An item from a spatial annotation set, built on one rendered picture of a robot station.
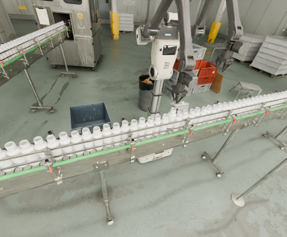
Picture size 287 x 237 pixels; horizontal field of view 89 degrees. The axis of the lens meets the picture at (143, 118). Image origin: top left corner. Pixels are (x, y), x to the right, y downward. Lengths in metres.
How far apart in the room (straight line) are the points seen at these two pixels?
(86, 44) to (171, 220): 4.09
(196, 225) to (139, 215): 0.61
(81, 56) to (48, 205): 3.57
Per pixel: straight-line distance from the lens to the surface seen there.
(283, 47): 7.16
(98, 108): 1.51
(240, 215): 2.25
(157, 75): 1.53
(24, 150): 0.95
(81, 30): 4.38
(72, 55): 4.62
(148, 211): 1.87
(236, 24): 1.29
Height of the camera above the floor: 1.77
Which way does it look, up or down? 40 degrees down
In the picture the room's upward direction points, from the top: 8 degrees clockwise
